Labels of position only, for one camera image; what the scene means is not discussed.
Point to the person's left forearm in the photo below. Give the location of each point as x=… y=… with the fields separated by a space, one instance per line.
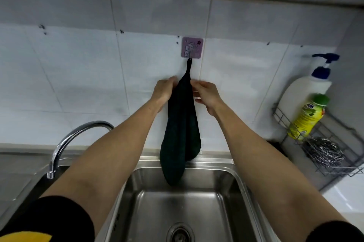
x=108 y=159

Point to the dark green cloth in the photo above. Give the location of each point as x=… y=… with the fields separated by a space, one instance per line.
x=182 y=136

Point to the black yellow shirt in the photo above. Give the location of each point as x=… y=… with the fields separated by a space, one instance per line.
x=42 y=216

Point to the chrome gooseneck faucet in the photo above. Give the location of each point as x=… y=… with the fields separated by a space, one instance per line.
x=65 y=139

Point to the white pump bottle blue cap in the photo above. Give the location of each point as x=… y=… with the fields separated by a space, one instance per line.
x=301 y=91

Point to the person's right forearm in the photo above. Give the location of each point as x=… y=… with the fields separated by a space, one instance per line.
x=270 y=170

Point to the person's left hand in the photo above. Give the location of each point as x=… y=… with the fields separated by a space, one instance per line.
x=162 y=91

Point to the purple adhesive wall hook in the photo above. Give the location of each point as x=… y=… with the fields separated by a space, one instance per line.
x=192 y=47

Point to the person's right hand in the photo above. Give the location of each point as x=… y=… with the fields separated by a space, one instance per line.
x=209 y=96

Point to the yellow detergent bottle green cap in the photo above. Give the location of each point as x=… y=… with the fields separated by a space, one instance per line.
x=308 y=116

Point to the steel wool scourer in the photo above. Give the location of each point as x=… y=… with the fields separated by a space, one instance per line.
x=324 y=152

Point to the stainless steel double sink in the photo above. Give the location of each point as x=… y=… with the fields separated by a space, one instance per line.
x=184 y=207

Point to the steel drain strainer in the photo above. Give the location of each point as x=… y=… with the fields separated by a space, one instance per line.
x=180 y=234

